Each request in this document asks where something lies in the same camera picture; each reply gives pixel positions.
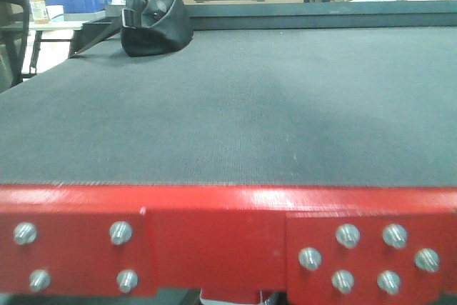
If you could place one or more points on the black shoulder bag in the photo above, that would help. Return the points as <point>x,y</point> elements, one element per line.
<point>148,28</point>

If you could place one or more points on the dark grey conveyor belt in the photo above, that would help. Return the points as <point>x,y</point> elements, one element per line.
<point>337,107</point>

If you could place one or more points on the drink bottle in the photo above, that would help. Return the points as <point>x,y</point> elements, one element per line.
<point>39,11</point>

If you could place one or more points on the red conveyor end frame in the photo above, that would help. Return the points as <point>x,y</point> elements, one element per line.
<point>319,245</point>

